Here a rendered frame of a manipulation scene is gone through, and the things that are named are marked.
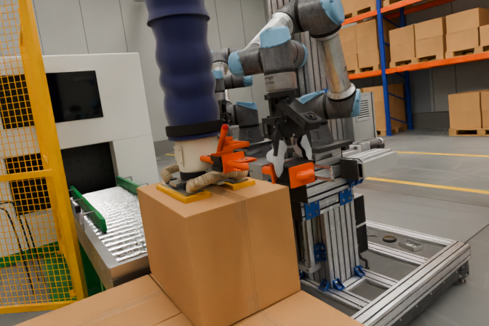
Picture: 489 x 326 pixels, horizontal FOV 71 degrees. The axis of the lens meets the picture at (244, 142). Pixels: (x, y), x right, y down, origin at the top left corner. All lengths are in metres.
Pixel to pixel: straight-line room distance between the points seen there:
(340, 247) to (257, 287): 0.83
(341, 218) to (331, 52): 0.97
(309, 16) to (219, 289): 0.96
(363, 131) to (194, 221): 1.20
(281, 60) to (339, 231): 1.31
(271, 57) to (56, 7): 10.28
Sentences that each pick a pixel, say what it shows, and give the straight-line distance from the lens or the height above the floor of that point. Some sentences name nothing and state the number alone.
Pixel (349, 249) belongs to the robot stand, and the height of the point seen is 0.38.
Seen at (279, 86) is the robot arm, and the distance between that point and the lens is 0.84.
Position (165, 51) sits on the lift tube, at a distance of 1.32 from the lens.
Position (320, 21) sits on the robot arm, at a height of 1.51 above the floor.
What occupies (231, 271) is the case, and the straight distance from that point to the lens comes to 1.20.
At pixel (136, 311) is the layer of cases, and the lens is 1.49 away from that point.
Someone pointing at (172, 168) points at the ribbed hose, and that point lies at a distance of 1.53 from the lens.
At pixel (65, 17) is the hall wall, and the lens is 10.96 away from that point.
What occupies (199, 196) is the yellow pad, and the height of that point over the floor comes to 0.96.
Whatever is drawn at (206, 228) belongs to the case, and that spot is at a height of 0.89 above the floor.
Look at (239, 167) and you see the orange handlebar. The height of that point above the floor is 1.07.
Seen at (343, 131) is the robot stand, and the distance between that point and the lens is 1.94.
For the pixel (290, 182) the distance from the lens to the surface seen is 0.83.
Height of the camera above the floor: 1.27
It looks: 7 degrees down
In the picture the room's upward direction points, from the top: 7 degrees counter-clockwise
